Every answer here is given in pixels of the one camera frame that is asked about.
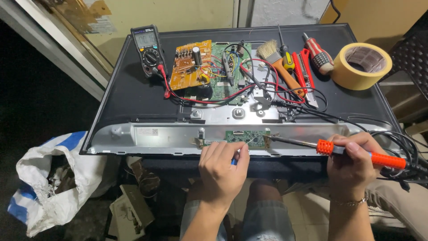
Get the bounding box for person's left hand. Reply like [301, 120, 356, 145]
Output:
[198, 141, 251, 210]

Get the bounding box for black plastic chair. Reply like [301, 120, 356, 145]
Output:
[381, 12, 428, 102]

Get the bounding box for orange handled soldering iron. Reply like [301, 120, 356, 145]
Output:
[264, 134, 407, 170]

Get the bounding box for black digital multimeter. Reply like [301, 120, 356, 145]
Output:
[130, 24, 167, 78]

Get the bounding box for black power cable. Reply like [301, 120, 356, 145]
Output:
[270, 98, 428, 192]

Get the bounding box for red white striped screwdriver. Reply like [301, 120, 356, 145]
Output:
[302, 32, 334, 75]

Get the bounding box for yellow power supply board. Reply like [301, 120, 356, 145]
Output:
[169, 39, 213, 91]

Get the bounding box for small green circuit board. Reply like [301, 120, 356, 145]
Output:
[224, 129, 267, 148]

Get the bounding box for beige scrap electronics box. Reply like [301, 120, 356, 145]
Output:
[108, 184, 156, 241]

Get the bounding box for black flat television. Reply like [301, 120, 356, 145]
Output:
[80, 23, 403, 157]

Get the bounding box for blue solder wire dispenser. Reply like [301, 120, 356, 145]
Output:
[231, 138, 256, 166]

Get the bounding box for white blue woven sack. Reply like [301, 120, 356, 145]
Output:
[7, 131, 108, 237]

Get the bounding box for black multimeter probe lead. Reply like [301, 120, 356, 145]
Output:
[152, 43, 328, 112]

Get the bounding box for red utility knife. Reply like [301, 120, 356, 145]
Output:
[292, 48, 319, 108]

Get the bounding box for grey denim shorts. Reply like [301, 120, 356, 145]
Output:
[180, 199, 296, 241]

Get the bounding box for person's right hand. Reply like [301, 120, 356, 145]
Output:
[326, 132, 388, 201]

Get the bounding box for glass door with frame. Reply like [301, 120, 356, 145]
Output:
[0, 0, 116, 102]

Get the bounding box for red multimeter probe lead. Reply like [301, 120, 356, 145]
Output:
[156, 58, 306, 105]

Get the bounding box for yellow black small screwdriver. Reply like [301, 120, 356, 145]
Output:
[277, 25, 295, 71]

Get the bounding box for large green main board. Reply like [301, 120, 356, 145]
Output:
[187, 42, 255, 106]

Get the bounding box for orange handled paint brush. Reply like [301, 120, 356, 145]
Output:
[256, 39, 306, 98]

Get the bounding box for gold chain bracelet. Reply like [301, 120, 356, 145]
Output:
[330, 196, 368, 207]

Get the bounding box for yellow masking tape roll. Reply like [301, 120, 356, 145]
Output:
[331, 42, 393, 91]

